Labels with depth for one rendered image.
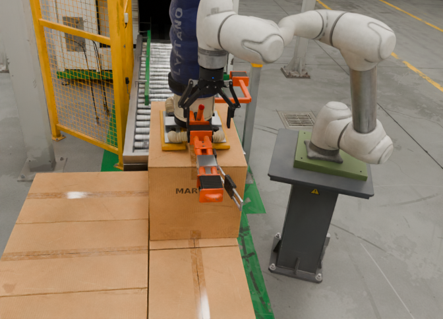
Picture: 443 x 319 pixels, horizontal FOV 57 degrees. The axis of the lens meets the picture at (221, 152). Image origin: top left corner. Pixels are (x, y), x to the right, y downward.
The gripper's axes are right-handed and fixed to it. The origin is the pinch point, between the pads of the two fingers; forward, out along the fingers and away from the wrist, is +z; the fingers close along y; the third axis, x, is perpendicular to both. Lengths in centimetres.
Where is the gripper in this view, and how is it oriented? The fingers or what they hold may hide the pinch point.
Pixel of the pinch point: (207, 123)
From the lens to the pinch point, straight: 135.2
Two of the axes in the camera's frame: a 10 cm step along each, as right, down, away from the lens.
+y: -9.9, 0.1, -1.6
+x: 1.4, 5.4, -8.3
